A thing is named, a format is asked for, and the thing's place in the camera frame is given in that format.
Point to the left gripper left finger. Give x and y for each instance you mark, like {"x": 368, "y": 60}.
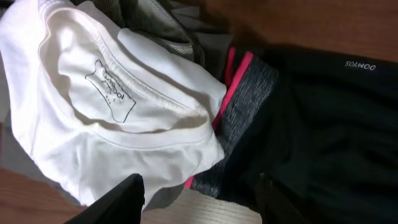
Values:
{"x": 121, "y": 205}

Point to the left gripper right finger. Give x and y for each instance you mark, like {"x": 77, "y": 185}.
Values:
{"x": 273, "y": 205}

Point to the black leggings red waistband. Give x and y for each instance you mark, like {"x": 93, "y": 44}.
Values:
{"x": 324, "y": 126}

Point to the white t-shirt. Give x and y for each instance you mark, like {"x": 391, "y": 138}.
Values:
{"x": 92, "y": 103}

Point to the grey folded garment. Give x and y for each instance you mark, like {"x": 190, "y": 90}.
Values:
{"x": 174, "y": 25}

